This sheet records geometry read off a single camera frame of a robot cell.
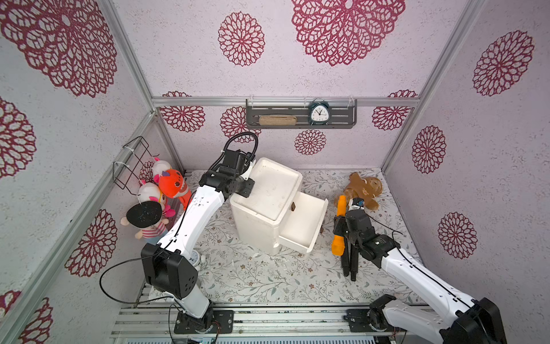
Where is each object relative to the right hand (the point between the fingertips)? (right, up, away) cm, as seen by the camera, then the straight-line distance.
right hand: (337, 217), depth 82 cm
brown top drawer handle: (-17, +4, -1) cm, 18 cm away
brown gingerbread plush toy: (+21, +11, +21) cm, 31 cm away
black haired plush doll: (-69, +1, -6) cm, 70 cm away
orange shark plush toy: (-68, +13, +7) cm, 69 cm away
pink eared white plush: (-75, +21, +12) cm, 79 cm away
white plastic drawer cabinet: (-23, +3, -8) cm, 25 cm away
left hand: (-36, +13, 0) cm, 38 cm away
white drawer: (-12, -5, +10) cm, 16 cm away
